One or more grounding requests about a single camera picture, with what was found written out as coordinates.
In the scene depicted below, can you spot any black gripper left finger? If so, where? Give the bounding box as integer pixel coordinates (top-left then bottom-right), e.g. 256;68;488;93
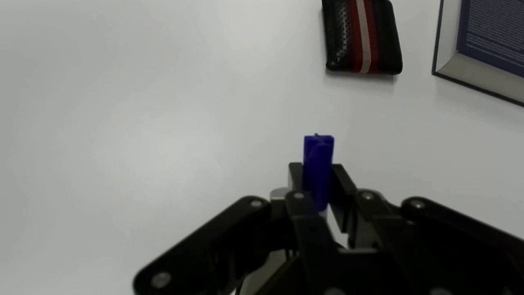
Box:
131;160;334;295

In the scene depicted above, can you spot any thick blue hardcover book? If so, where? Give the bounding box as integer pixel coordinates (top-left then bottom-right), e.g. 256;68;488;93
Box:
431;0;524;108

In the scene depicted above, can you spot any black wallet with red stripe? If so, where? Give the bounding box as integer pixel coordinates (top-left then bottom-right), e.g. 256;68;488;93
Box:
319;0;405;77

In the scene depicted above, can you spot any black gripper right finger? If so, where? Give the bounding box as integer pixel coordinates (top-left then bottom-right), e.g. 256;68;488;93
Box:
326;162;524;295

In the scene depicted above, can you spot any white marker with blue cap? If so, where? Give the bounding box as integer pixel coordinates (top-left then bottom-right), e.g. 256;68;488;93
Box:
301;131;337;221

